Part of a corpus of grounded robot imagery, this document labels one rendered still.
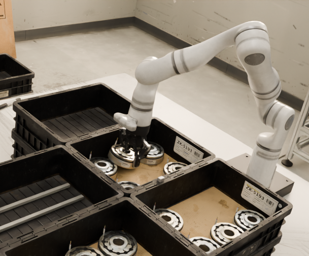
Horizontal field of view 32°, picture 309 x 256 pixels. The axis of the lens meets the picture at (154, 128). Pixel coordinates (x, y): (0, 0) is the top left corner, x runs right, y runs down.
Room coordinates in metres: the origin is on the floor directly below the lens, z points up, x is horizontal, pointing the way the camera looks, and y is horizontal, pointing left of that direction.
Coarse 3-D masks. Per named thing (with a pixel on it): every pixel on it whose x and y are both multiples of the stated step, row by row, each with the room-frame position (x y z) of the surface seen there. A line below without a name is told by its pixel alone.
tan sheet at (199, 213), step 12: (204, 192) 1.42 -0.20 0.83; (216, 192) 1.44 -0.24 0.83; (180, 204) 1.33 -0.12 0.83; (192, 204) 1.34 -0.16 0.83; (204, 204) 1.36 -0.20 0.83; (216, 204) 1.37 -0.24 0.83; (228, 204) 1.38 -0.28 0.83; (192, 216) 1.28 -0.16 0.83; (204, 216) 1.30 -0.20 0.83; (216, 216) 1.31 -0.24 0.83; (228, 216) 1.32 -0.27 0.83; (192, 228) 1.23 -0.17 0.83; (204, 228) 1.24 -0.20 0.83
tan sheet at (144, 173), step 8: (168, 160) 1.57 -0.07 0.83; (120, 168) 1.46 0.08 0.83; (136, 168) 1.48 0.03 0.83; (144, 168) 1.49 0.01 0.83; (152, 168) 1.50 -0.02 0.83; (160, 168) 1.51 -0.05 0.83; (120, 176) 1.42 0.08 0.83; (128, 176) 1.43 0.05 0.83; (136, 176) 1.44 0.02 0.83; (144, 176) 1.44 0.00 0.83; (152, 176) 1.45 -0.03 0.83
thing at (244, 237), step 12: (192, 168) 1.39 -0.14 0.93; (168, 180) 1.30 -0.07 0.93; (252, 180) 1.39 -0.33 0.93; (144, 192) 1.22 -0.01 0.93; (144, 204) 1.16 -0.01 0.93; (288, 204) 1.30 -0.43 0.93; (156, 216) 1.12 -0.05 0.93; (276, 216) 1.23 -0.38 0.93; (168, 228) 1.08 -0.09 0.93; (252, 228) 1.15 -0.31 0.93; (264, 228) 1.18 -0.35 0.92; (240, 240) 1.09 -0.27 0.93; (204, 252) 1.02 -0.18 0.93; (216, 252) 1.03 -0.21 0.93; (228, 252) 1.06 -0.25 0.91
